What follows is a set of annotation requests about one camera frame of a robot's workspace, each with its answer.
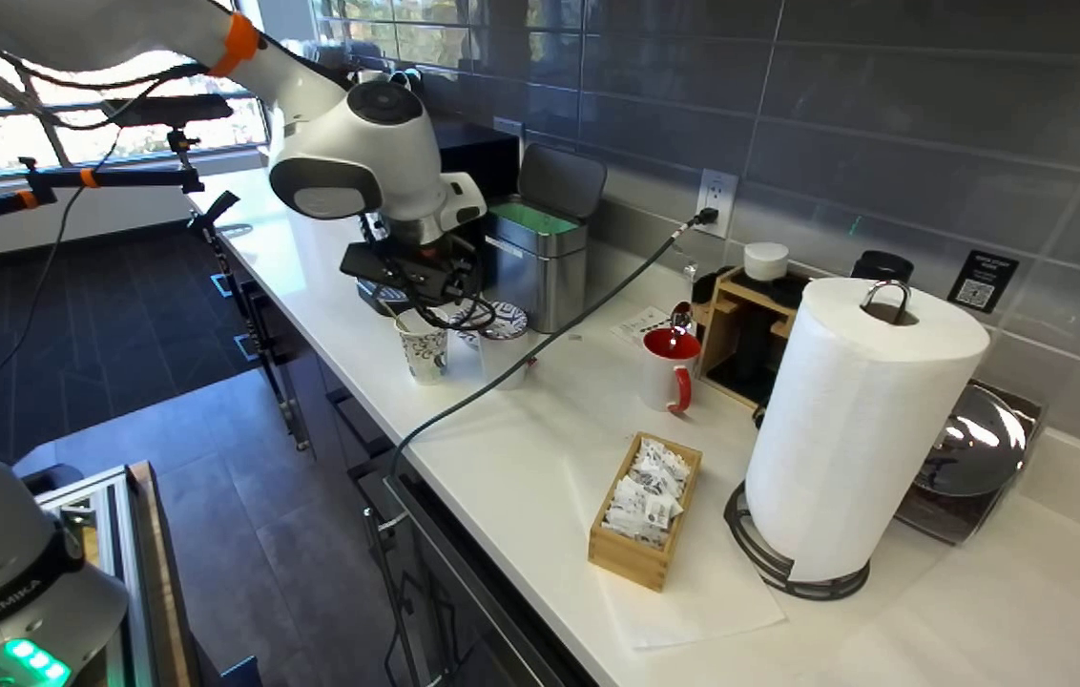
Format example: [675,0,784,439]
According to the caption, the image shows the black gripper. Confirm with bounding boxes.
[335,233,491,338]

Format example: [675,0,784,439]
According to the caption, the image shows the large white mug red interior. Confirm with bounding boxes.
[641,322,704,424]

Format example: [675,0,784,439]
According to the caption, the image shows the patterned white paper cup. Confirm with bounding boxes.
[393,311,452,391]

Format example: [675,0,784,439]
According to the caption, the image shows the blue white patterned plate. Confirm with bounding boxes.
[465,293,533,348]

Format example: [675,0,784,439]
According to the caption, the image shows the stainless steel bin with lid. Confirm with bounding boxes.
[479,139,609,339]

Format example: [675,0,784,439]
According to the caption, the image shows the dark base cabinet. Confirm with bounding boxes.
[211,224,599,687]

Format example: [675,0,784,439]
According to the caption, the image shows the wooden box of sugar packets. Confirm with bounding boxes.
[583,429,709,596]

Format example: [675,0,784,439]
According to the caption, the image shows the wooden countertop organizer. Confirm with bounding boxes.
[688,261,814,411]

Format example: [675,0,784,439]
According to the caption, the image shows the small white jar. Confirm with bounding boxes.
[735,237,793,285]

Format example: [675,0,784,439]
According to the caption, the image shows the black pole with orange clips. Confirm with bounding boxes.
[0,92,243,245]

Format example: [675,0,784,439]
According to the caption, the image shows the black QR code sign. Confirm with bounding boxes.
[942,245,1021,322]

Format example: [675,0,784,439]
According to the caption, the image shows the chrome domed appliance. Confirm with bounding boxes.
[887,374,1048,551]

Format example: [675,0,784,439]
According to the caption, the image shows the dark teal power cable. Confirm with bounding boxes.
[381,201,725,466]

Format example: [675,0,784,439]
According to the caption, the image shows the white wall power outlet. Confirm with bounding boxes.
[692,164,744,240]

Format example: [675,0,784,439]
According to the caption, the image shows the aluminium frame with wooden side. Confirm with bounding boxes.
[31,457,204,687]

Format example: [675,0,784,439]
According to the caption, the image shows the black wire paper towel holder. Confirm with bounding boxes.
[720,273,923,608]

